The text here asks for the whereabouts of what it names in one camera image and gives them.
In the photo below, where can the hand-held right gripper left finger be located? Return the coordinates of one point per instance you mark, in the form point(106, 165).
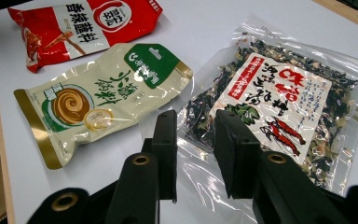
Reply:
point(167, 149)

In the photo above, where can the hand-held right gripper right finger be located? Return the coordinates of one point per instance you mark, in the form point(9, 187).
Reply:
point(236, 161)

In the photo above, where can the clear bag of dried seaweed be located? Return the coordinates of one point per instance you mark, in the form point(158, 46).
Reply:
point(276, 93)

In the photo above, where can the beige sauce packet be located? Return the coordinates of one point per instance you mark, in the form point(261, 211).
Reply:
point(105, 93)

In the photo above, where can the red seasoning packet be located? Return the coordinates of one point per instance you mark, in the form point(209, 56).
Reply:
point(121, 29)

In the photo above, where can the white table sheet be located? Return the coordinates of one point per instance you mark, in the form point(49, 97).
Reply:
point(199, 28)

